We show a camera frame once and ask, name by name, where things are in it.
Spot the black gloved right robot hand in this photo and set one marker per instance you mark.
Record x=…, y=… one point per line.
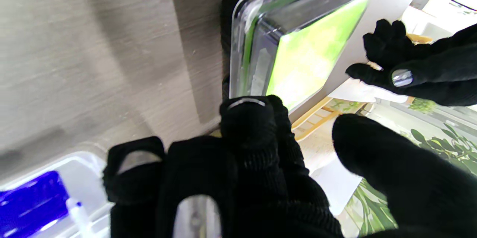
x=242, y=178

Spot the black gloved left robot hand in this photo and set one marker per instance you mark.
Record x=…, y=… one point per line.
x=436, y=66

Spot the brown kraft paper container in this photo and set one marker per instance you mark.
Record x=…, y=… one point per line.
x=215, y=133

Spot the clear lid with green label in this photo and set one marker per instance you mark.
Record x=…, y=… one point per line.
x=298, y=44

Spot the black plastic tray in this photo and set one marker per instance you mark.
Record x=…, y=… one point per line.
x=226, y=25

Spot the clear box with blue clips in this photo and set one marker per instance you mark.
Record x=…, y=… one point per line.
x=37, y=200

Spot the printed garden backdrop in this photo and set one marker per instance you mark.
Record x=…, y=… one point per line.
x=410, y=118

